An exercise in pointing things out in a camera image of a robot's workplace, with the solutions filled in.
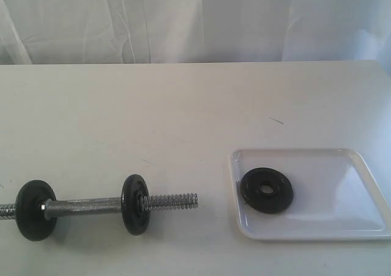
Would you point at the black left-end weight plate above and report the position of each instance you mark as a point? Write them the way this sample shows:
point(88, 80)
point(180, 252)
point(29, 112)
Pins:
point(29, 216)

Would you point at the chrome threaded dumbbell bar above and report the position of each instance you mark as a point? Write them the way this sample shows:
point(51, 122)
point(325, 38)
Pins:
point(97, 206)

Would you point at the white backdrop curtain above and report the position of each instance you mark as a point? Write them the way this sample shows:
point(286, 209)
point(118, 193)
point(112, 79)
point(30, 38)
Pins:
point(157, 31)

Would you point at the white rectangular tray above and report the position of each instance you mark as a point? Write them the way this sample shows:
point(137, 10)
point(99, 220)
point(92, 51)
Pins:
point(335, 196)

